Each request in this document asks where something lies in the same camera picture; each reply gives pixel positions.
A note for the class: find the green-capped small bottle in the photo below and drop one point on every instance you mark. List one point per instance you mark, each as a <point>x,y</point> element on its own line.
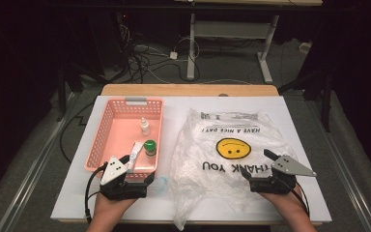
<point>149,146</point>

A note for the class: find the person's right hand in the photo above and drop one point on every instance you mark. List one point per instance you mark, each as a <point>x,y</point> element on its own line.
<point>288,203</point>

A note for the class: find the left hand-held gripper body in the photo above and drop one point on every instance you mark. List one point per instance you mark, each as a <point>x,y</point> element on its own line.
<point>122,188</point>

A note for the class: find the pink plastic basket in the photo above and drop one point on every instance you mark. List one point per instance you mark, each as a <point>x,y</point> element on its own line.
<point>122,129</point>

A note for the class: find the small white box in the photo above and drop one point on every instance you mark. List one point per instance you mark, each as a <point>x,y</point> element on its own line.
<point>305,47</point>

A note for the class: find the person's left hand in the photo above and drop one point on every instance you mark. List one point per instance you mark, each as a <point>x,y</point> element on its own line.
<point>109,208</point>

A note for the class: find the metal floor rail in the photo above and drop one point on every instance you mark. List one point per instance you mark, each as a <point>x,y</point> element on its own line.
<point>351,190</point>
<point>32,180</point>

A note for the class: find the white board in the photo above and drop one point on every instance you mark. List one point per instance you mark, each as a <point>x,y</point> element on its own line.
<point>77,199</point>

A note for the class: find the white ointment tube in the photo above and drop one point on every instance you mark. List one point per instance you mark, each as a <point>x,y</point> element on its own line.
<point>136,153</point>

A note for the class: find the white power adapter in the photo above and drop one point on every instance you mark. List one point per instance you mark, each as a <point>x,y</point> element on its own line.
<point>173,55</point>

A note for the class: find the white desk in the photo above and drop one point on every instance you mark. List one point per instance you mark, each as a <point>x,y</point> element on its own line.
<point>190,48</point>

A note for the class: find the clear plastic bag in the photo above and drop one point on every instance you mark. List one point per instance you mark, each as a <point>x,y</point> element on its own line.
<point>203,135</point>

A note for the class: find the white dropper bottle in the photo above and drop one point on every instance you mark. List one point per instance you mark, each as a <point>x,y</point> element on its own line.
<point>145,128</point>

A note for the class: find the black metal stand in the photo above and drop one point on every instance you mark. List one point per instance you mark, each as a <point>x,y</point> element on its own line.
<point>327,103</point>
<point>61,96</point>

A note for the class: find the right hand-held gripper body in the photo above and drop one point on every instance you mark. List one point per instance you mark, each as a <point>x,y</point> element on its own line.
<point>283,180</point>

